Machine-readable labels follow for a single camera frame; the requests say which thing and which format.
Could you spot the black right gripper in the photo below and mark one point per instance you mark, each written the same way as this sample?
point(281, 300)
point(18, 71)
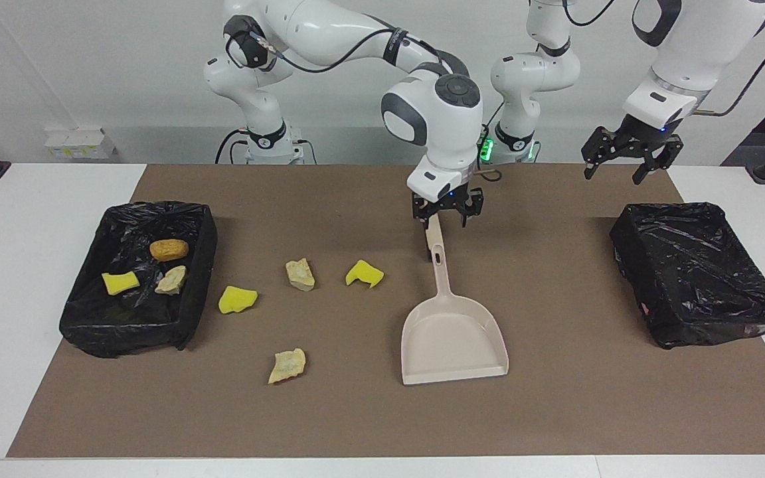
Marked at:
point(447, 201)

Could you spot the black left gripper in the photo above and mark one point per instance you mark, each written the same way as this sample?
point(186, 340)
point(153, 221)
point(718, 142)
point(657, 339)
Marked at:
point(640, 136)

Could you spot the beige plastic dustpan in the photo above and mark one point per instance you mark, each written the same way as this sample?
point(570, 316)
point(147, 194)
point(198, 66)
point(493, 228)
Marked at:
point(452, 338)

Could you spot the beige sponge chunk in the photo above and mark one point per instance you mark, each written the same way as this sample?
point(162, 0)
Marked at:
point(299, 274)

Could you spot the pale yellow sponge chunk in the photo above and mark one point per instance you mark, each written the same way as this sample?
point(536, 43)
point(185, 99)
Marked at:
point(287, 365)

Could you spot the orange brown bread piece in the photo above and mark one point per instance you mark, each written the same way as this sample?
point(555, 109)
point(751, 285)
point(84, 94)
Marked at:
point(169, 250)

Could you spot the striped bread piece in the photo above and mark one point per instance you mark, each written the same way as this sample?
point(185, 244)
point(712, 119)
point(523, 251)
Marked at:
point(171, 280)

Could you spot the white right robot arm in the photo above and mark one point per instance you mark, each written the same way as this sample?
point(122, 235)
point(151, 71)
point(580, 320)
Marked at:
point(329, 26)

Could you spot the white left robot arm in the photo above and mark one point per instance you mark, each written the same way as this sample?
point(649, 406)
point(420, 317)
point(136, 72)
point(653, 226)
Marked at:
point(535, 73)

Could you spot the bin with black liner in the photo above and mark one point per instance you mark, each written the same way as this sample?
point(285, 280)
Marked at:
point(137, 318)
point(694, 279)

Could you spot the brown table mat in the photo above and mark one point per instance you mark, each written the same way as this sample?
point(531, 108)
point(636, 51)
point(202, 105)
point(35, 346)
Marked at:
point(555, 398)

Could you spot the white wall power strip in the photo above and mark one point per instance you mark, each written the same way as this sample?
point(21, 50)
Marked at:
point(80, 146)

